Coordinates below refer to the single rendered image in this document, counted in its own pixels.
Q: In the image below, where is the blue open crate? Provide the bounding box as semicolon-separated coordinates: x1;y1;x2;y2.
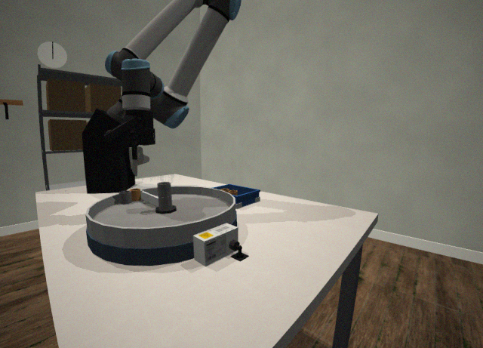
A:
213;184;260;209

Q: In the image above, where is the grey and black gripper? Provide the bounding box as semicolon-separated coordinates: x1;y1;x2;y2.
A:
126;109;155;177

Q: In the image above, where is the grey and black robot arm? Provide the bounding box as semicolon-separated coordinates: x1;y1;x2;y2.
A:
104;0;242;141

